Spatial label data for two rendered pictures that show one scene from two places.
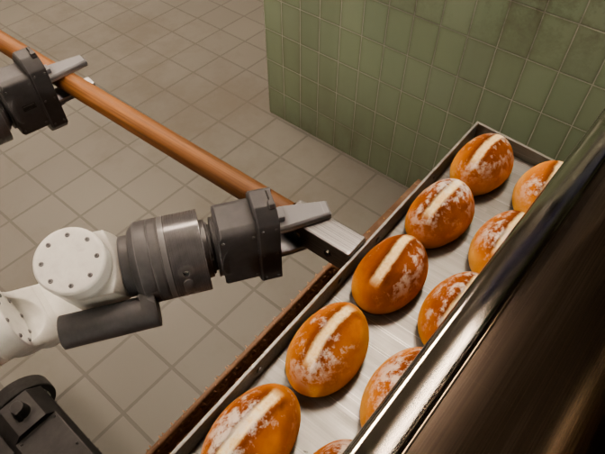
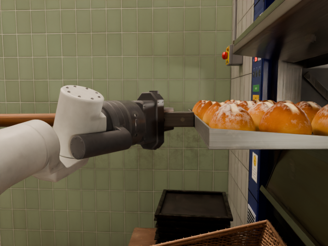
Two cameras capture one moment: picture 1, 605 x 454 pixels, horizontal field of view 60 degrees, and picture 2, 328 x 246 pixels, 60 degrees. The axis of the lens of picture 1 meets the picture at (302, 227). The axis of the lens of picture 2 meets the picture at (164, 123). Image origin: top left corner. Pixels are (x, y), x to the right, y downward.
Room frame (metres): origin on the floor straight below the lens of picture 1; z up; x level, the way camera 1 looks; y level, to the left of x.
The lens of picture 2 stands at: (-0.14, 0.37, 1.26)
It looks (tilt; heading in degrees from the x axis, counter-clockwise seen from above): 6 degrees down; 323
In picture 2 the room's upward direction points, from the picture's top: straight up
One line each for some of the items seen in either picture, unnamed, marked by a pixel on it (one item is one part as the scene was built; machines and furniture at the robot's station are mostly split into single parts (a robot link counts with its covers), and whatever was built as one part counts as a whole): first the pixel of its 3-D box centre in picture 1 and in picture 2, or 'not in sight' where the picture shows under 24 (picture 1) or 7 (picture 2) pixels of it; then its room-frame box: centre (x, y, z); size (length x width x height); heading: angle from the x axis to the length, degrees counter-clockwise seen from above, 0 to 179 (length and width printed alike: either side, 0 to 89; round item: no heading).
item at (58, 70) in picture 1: (63, 65); not in sight; (0.66, 0.34, 1.22); 0.06 x 0.03 x 0.02; 132
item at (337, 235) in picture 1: (322, 235); (174, 119); (0.36, -0.02, 1.20); 0.09 x 0.04 x 0.03; 51
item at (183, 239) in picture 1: (221, 243); (133, 122); (0.35, 0.09, 1.20); 0.12 x 0.10 x 0.13; 106
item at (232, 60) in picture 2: not in sight; (234, 55); (0.88, -0.84, 1.46); 0.10 x 0.07 x 0.10; 140
